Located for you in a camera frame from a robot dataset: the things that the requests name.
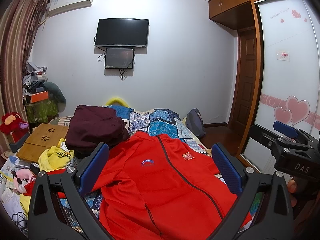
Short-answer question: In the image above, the small wall monitor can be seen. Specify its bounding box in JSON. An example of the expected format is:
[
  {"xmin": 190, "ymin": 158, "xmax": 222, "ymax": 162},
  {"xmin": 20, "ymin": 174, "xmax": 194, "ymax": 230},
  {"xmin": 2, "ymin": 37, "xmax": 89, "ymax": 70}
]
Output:
[{"xmin": 105, "ymin": 47, "xmax": 135, "ymax": 69}]

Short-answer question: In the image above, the person's right hand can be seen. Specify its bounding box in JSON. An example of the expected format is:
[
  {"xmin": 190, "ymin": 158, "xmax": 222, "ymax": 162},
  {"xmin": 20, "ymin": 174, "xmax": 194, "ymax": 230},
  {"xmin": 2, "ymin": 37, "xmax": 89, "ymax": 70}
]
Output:
[{"xmin": 287, "ymin": 179, "xmax": 298, "ymax": 194}]

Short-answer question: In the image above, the dark green cushion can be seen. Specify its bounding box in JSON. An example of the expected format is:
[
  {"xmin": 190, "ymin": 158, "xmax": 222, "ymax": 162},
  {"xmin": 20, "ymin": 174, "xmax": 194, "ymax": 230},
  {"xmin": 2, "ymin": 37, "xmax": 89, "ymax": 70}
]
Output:
[{"xmin": 43, "ymin": 81, "xmax": 66, "ymax": 104}]

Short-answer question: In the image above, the yellow curved tube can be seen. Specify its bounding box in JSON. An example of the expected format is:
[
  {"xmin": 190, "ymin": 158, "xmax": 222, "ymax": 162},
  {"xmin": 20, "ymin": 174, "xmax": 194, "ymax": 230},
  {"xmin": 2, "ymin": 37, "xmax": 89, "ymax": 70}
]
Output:
[{"xmin": 105, "ymin": 97, "xmax": 129, "ymax": 107}]

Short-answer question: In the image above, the red zip jacket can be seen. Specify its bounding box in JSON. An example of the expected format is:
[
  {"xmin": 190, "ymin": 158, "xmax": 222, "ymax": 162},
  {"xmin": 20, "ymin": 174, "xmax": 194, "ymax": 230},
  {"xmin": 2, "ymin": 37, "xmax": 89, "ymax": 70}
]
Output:
[{"xmin": 24, "ymin": 131, "xmax": 253, "ymax": 240}]

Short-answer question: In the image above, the bamboo lap desk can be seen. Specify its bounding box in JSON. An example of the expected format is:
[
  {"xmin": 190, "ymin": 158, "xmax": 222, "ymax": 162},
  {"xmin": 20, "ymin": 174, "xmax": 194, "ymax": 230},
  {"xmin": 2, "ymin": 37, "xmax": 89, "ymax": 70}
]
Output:
[{"xmin": 16, "ymin": 124, "xmax": 68, "ymax": 163}]

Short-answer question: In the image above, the green storage box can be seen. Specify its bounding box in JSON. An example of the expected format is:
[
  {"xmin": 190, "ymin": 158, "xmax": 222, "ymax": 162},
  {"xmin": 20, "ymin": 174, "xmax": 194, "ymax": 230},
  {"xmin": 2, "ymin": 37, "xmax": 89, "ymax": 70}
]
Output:
[{"xmin": 25, "ymin": 99, "xmax": 59, "ymax": 123}]

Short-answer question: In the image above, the wooden wardrobe frame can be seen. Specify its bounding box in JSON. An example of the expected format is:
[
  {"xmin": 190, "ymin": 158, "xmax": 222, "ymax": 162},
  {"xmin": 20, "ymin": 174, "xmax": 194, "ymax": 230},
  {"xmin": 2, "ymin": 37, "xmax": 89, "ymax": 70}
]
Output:
[{"xmin": 208, "ymin": 0, "xmax": 263, "ymax": 156}]

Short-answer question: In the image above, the orange box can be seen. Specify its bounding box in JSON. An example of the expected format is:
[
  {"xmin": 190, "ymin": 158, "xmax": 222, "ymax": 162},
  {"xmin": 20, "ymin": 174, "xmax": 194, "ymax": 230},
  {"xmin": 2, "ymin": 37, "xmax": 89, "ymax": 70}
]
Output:
[{"xmin": 30, "ymin": 91, "xmax": 49, "ymax": 103}]

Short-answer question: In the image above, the white air conditioner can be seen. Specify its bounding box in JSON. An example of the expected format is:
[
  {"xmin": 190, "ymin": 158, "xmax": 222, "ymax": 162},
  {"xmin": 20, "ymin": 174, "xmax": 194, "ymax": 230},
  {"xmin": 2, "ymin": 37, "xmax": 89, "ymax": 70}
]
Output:
[{"xmin": 48, "ymin": 0, "xmax": 93, "ymax": 16}]

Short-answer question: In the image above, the grey backpack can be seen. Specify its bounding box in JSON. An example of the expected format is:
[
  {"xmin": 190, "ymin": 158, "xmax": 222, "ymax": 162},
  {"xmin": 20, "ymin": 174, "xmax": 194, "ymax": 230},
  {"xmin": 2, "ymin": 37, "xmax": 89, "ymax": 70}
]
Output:
[{"xmin": 185, "ymin": 108, "xmax": 206, "ymax": 138}]

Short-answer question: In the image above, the brown wooden door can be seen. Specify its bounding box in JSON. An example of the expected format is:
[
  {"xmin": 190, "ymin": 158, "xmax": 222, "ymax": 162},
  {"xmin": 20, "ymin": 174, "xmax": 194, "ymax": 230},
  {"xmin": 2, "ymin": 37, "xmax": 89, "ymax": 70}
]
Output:
[{"xmin": 229, "ymin": 28, "xmax": 257, "ymax": 135}]

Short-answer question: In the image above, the blue patchwork quilt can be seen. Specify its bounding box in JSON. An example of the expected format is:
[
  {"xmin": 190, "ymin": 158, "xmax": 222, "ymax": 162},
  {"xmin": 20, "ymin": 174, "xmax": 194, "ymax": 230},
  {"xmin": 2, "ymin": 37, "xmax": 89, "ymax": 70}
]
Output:
[{"xmin": 60, "ymin": 104, "xmax": 263, "ymax": 235}]

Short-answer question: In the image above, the striped brown curtain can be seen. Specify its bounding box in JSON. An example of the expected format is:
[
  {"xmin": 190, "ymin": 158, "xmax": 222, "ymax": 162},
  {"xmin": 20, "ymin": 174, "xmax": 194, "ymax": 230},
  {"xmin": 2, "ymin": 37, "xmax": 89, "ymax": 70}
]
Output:
[{"xmin": 0, "ymin": 0, "xmax": 50, "ymax": 156}]

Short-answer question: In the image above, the white heart sliding door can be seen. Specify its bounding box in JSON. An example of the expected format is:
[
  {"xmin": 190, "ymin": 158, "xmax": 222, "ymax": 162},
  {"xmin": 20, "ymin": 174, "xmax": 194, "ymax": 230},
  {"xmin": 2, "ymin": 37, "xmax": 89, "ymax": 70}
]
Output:
[{"xmin": 242, "ymin": 0, "xmax": 320, "ymax": 176}]

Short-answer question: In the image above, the yellow printed t-shirt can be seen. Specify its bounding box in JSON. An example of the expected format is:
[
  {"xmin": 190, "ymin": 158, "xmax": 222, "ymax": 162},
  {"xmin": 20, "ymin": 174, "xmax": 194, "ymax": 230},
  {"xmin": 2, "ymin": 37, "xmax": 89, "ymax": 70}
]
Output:
[{"xmin": 38, "ymin": 138, "xmax": 74, "ymax": 172}]

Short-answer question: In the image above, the folded maroon garment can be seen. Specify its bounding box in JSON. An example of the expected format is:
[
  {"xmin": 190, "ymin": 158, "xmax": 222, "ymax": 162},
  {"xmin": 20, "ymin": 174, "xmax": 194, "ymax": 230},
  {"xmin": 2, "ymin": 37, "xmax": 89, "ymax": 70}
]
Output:
[{"xmin": 66, "ymin": 105, "xmax": 130, "ymax": 159}]

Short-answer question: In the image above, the pile of clutter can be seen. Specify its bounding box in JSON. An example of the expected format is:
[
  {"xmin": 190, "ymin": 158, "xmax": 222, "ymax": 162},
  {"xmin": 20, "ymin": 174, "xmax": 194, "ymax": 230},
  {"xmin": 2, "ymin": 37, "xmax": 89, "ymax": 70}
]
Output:
[{"xmin": 22, "ymin": 61, "xmax": 48, "ymax": 102}]

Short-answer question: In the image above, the red plush toy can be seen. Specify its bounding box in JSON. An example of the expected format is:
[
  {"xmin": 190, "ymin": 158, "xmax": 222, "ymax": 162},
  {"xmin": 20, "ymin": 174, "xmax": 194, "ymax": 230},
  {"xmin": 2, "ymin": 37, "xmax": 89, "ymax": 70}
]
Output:
[{"xmin": 1, "ymin": 112, "xmax": 29, "ymax": 143}]

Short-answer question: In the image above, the large wall television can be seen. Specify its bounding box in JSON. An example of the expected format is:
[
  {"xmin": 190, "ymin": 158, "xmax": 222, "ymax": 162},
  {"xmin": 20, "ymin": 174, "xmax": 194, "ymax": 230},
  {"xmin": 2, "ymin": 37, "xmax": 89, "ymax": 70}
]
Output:
[{"xmin": 95, "ymin": 18, "xmax": 149, "ymax": 48}]

